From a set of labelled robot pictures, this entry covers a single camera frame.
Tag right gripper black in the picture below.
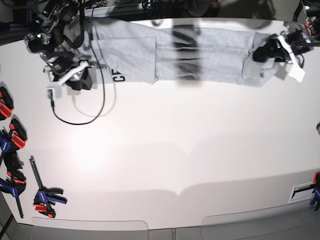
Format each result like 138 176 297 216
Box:
66 68 93 91

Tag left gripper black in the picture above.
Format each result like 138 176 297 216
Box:
252 39 288 63

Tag grey T-shirt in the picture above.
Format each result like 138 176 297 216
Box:
74 17 280 87

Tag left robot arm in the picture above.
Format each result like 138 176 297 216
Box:
253 0 320 64

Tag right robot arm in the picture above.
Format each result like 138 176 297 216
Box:
24 0 85 83

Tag clamp at upper left edge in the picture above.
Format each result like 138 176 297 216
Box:
0 86 14 121

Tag dark object at right edge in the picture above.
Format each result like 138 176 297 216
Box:
316 122 320 135

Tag clamp at middle left edge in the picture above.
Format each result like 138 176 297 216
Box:
0 117 28 171

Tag bar clamp on table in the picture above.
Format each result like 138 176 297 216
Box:
29 155 68 219

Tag clamp at lower left edge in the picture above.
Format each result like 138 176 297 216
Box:
0 151 28 219

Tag blue clamp at right edge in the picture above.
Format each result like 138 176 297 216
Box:
310 172 320 211

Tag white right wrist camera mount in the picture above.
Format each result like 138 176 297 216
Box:
44 60 93 101

